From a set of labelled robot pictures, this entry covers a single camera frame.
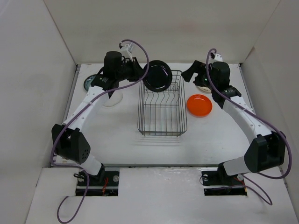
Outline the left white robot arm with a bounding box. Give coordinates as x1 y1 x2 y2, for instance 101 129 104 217
51 50 144 185

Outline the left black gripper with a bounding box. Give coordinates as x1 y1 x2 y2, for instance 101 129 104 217
115 57 148 82

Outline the black plate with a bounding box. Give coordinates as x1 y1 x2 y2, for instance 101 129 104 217
143 60 172 92

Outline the blue patterned plate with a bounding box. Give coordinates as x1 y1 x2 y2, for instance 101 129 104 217
83 74 96 91

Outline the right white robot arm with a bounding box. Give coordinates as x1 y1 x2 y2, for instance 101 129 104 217
182 61 285 184

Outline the orange plate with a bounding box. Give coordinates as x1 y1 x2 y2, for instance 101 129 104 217
186 94 213 117

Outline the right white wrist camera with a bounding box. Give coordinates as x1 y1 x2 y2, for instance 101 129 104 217
209 52 223 63

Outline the clear glass plate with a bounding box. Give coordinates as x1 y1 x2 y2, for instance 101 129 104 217
103 91 123 107

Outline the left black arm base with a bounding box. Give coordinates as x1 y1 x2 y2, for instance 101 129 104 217
73 170 120 196

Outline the grey wire dish rack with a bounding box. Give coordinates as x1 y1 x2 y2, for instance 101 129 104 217
137 70 187 137

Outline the cream plate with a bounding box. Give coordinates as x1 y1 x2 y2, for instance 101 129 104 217
197 86 212 94

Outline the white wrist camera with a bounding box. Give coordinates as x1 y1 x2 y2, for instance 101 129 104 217
209 52 223 63
119 42 134 59

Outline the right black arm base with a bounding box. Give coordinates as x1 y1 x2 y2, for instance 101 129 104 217
199 167 247 196

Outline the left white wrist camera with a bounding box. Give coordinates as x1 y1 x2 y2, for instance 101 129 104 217
119 42 134 59

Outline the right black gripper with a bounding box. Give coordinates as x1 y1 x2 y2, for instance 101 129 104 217
180 60 217 91

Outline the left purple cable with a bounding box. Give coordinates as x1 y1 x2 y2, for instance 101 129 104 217
49 39 150 222

